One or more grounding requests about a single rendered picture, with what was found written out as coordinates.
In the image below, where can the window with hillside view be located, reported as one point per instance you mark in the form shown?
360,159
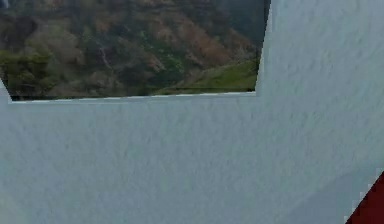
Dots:
133,46

